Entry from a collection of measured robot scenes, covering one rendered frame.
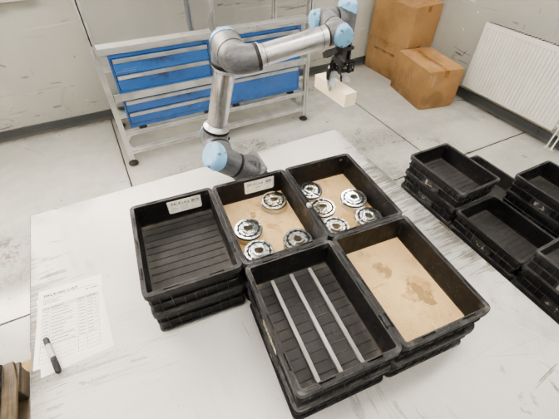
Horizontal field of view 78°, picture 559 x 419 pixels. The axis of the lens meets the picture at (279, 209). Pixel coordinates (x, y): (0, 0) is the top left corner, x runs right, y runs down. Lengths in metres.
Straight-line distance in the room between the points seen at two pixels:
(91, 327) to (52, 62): 2.75
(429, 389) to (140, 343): 0.90
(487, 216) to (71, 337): 2.10
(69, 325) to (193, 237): 0.49
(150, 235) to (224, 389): 0.59
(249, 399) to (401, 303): 0.54
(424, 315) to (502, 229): 1.19
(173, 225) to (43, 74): 2.62
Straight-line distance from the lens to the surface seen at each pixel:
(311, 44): 1.36
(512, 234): 2.28
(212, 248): 1.26
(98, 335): 1.34
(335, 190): 1.47
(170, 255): 1.27
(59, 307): 1.47
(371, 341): 1.10
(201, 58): 2.94
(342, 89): 1.65
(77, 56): 3.70
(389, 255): 1.28
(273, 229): 1.30
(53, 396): 1.31
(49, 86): 3.80
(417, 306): 1.19
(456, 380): 1.28
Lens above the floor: 1.80
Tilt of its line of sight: 45 degrees down
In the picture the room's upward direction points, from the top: 1 degrees clockwise
